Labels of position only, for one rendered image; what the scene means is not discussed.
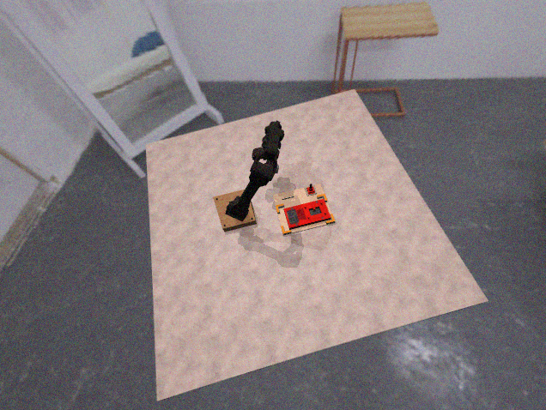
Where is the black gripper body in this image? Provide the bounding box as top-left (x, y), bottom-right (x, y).
top-left (265, 142), bottom-right (281, 169)

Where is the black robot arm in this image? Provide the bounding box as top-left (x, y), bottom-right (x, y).
top-left (225, 120), bottom-right (284, 221)

